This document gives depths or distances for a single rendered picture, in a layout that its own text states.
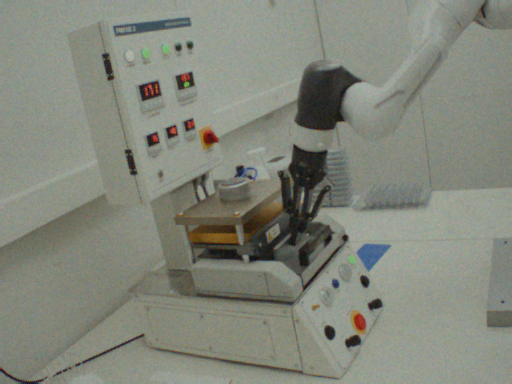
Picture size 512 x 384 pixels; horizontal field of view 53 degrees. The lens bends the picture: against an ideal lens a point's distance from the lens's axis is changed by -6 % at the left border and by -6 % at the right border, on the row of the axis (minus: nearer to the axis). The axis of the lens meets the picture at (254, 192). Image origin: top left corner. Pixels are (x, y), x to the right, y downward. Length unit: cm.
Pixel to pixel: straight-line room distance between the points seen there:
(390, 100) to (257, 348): 61
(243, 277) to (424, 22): 64
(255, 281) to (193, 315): 21
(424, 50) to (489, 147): 253
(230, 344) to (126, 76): 65
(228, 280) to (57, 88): 79
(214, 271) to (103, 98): 46
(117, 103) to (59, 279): 60
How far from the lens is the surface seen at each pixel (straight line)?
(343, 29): 362
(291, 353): 119
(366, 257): 171
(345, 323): 125
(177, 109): 133
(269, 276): 112
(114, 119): 122
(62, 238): 159
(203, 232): 124
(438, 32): 112
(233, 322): 122
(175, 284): 133
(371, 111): 103
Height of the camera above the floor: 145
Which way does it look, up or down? 15 degrees down
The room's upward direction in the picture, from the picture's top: 11 degrees counter-clockwise
